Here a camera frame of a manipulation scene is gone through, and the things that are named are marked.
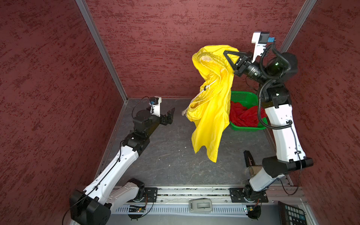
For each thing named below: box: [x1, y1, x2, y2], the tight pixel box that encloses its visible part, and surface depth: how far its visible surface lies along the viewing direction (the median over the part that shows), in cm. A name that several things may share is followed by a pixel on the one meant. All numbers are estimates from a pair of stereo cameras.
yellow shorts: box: [186, 45, 240, 163], surface depth 57 cm
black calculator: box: [277, 201, 308, 225], surface depth 69 cm
